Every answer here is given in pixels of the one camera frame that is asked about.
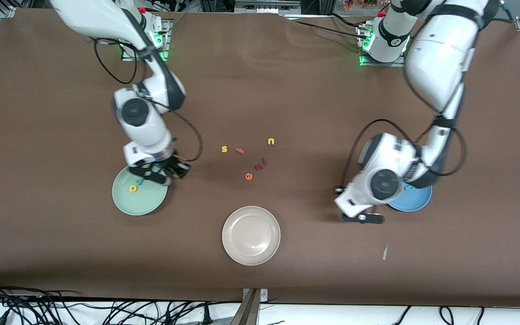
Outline black table cable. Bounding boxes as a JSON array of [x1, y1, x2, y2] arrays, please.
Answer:
[[285, 14, 369, 41]]

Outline orange artificial flowers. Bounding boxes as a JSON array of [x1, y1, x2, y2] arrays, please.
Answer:
[[342, 0, 389, 12]]

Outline tangled black floor cables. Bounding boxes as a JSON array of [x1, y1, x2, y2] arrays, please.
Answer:
[[0, 278, 242, 325]]

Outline blue plate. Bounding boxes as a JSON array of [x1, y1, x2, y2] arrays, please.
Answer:
[[386, 183, 433, 212]]

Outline grey metal rack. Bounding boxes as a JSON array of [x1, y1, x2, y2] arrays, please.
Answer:
[[235, 0, 302, 14]]

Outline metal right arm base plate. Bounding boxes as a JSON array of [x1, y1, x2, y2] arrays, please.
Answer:
[[122, 18, 172, 62]]

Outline beige plate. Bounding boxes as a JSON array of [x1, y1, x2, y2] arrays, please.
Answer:
[[222, 206, 281, 266]]

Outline light green plate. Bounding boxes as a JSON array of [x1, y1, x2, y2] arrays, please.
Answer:
[[112, 165, 169, 216]]

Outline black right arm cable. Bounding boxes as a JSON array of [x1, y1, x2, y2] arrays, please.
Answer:
[[93, 37, 204, 163]]

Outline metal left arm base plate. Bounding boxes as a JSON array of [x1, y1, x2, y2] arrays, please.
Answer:
[[358, 23, 407, 67]]

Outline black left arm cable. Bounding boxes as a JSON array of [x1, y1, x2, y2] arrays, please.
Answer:
[[340, 118, 468, 191]]

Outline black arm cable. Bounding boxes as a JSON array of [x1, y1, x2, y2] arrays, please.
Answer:
[[340, 118, 468, 191], [93, 37, 204, 163]]

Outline metal table bracket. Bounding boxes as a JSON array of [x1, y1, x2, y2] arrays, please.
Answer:
[[231, 288, 269, 325]]

